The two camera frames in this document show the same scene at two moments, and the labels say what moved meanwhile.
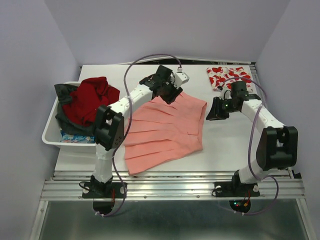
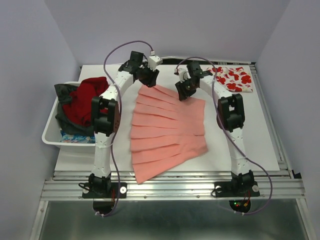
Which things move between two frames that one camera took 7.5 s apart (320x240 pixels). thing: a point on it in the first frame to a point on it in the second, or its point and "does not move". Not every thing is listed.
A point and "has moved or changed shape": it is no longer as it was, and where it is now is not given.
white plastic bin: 52,135 does not move
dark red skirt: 91,94 does not move
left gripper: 175,92 to 151,81
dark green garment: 67,125 does not move
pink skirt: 157,132 has moved or changed shape
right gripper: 214,112 to 182,93
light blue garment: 69,138 does not move
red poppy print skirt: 223,77 does not move
